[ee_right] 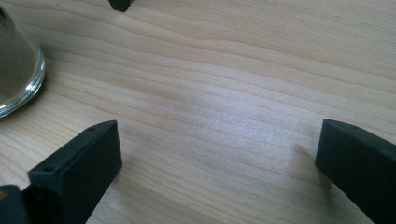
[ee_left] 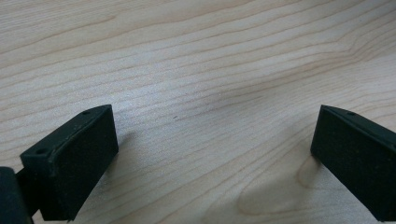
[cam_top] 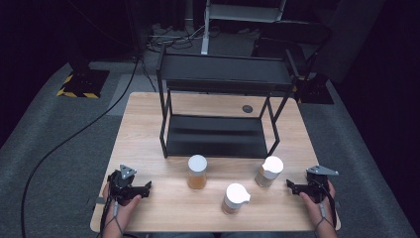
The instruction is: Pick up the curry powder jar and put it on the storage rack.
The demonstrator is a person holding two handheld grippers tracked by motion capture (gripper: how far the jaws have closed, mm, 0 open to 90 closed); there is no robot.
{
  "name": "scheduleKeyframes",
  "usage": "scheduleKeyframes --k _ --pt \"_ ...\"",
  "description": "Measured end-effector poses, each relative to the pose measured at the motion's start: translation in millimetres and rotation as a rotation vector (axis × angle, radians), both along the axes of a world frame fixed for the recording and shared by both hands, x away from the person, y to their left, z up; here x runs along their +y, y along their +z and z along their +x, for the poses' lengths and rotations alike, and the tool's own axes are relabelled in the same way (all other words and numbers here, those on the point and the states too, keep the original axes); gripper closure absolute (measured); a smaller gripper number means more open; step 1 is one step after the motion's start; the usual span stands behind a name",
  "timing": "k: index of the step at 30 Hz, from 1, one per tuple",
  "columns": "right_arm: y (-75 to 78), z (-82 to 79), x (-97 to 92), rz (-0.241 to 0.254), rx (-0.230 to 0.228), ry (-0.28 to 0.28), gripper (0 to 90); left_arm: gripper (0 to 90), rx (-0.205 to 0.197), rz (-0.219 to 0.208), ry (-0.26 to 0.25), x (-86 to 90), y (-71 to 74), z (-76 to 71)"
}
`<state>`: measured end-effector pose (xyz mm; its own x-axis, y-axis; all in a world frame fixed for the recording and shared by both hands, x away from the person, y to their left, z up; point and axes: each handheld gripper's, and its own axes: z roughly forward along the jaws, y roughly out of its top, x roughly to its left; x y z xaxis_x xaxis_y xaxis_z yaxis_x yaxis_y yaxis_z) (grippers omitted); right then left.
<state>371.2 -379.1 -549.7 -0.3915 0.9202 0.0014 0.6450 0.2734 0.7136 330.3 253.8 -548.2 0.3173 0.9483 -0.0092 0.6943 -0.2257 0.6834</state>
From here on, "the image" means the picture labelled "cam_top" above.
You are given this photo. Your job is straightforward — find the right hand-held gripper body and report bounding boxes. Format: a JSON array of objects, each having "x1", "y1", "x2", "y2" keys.
[{"x1": 298, "y1": 165, "x2": 340, "y2": 203}]

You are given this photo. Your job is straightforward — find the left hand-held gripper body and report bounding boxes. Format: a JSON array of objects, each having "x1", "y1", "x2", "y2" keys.
[{"x1": 108, "y1": 164, "x2": 143, "y2": 206}]

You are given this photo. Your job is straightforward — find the amber jar with white lid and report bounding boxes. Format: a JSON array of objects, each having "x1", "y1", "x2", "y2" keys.
[{"x1": 187, "y1": 154, "x2": 209, "y2": 190}]

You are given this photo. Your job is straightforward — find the white-lidded jar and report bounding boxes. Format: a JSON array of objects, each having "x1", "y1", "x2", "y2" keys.
[{"x1": 221, "y1": 182, "x2": 252, "y2": 216}]

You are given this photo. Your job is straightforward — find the black two-tier metal rack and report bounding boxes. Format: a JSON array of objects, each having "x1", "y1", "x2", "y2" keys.
[{"x1": 156, "y1": 44, "x2": 300, "y2": 159}]

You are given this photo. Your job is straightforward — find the person's left hand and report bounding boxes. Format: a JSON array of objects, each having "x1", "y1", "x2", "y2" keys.
[{"x1": 102, "y1": 182, "x2": 143, "y2": 231}]

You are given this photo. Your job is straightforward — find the person's right hand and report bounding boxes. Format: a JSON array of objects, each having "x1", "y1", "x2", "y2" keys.
[{"x1": 299, "y1": 180, "x2": 338, "y2": 229}]

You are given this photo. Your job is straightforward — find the amber jar spouted white lid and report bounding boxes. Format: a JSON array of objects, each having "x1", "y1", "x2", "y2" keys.
[{"x1": 255, "y1": 155, "x2": 285, "y2": 188}]

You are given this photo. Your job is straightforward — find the black stand base yellow stripes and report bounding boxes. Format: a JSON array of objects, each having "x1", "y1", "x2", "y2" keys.
[{"x1": 55, "y1": 56, "x2": 111, "y2": 99}]

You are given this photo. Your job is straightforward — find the grey fabric panel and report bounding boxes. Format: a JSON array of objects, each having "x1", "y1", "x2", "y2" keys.
[{"x1": 315, "y1": 0, "x2": 386, "y2": 84}]

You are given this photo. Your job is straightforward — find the white metal stand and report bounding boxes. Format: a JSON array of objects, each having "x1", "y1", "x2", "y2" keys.
[{"x1": 200, "y1": 0, "x2": 287, "y2": 56}]

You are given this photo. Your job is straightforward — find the left hand-held gripper cable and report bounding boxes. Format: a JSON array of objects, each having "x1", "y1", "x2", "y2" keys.
[{"x1": 98, "y1": 172, "x2": 125, "y2": 238}]

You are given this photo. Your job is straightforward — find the hand-held gripper cable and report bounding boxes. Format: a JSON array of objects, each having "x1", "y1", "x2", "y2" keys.
[
  {"x1": 98, "y1": 172, "x2": 125, "y2": 238},
  {"x1": 313, "y1": 182, "x2": 339, "y2": 234}
]

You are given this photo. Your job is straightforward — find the right hand-held gripper cable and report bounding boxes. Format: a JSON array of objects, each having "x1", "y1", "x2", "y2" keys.
[{"x1": 313, "y1": 182, "x2": 339, "y2": 234}]

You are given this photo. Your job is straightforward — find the thick black floor cable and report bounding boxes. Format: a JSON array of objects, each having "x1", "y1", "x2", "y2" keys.
[{"x1": 20, "y1": 56, "x2": 142, "y2": 238}]

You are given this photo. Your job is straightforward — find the thin black floor cable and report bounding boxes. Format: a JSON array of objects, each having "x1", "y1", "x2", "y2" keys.
[{"x1": 140, "y1": 59, "x2": 158, "y2": 93}]

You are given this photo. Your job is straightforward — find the tangle of floor cables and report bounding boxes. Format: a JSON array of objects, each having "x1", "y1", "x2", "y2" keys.
[{"x1": 147, "y1": 23, "x2": 222, "y2": 54}]

